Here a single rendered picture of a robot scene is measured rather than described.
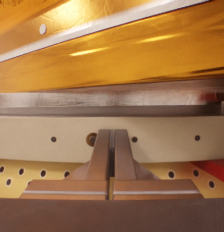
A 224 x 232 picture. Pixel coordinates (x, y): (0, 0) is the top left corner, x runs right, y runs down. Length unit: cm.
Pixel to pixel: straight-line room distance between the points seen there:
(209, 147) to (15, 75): 25
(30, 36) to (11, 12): 5
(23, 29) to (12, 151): 15
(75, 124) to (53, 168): 8
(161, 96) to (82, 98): 10
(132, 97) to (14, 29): 17
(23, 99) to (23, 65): 4
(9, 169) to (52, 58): 16
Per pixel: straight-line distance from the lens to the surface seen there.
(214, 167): 19
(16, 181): 25
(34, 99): 23
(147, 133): 16
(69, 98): 20
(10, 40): 27
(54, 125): 17
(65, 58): 17
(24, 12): 24
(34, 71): 21
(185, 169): 23
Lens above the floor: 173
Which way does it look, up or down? 5 degrees down
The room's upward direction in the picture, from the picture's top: 1 degrees counter-clockwise
